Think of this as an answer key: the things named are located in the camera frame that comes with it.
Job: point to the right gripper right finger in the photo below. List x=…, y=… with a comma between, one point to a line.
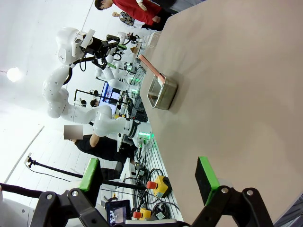
x=206, y=182

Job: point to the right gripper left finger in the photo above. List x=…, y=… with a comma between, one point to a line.
x=92, y=179

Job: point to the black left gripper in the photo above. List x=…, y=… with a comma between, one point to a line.
x=98, y=46

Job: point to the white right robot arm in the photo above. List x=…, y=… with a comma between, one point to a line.
x=14, y=212

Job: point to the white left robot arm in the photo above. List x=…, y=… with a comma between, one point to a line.
x=56, y=106

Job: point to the white-sleeved person's hand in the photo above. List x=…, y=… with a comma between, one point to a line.
x=142, y=4

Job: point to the red-sleeved person's hand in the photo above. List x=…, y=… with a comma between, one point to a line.
x=156, y=19

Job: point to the white robot arms behind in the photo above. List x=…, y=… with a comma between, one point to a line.
x=113, y=75

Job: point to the operator in black shirt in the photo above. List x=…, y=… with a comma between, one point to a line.
x=104, y=149

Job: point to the person in patterned shirt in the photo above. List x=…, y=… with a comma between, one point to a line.
x=126, y=19

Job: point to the small black display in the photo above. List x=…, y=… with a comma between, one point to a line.
x=118, y=211

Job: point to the computer monitor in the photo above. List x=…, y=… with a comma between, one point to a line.
x=111, y=94

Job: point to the yellow emergency stop button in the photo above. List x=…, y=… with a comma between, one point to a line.
x=144, y=214
x=161, y=186

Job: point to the person in red top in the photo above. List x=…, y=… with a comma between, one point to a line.
x=137, y=15

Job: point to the black power adapter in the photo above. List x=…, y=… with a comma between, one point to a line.
x=141, y=171

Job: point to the dark-haired seated operator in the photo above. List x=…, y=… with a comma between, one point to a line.
x=94, y=102

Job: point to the steel rectangular container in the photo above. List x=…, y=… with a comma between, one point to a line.
x=165, y=97

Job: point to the person in white shirt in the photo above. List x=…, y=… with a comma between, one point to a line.
x=168, y=2

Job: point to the round ceiling lamp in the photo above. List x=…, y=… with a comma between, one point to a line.
x=14, y=74

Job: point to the black camera pole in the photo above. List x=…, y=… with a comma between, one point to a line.
x=71, y=173

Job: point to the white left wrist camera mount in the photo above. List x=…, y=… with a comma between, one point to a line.
x=87, y=39

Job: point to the white slotted base plate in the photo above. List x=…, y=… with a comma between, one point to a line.
x=163, y=163

